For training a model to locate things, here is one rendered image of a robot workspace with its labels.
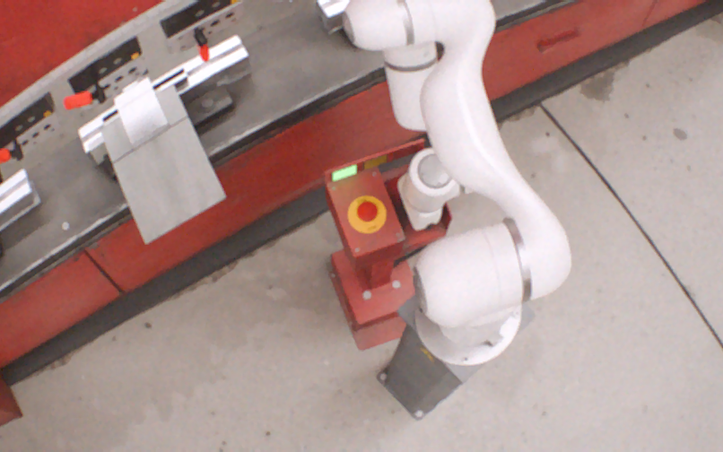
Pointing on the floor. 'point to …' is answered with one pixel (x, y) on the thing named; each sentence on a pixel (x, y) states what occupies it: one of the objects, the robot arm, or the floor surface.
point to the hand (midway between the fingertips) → (416, 208)
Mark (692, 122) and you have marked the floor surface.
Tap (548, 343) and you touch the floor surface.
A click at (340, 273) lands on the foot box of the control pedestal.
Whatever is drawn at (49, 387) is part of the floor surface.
